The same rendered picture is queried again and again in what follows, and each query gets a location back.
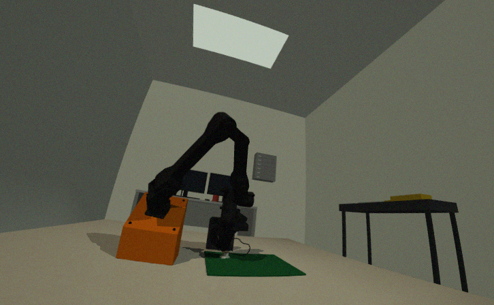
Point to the black cable with plug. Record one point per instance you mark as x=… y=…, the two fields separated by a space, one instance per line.
x=223 y=249

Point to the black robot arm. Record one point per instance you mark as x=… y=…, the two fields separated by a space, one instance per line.
x=169 y=181

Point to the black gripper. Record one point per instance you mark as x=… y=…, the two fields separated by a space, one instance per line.
x=226 y=224

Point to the green circuit board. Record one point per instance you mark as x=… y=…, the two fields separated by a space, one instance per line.
x=227 y=264

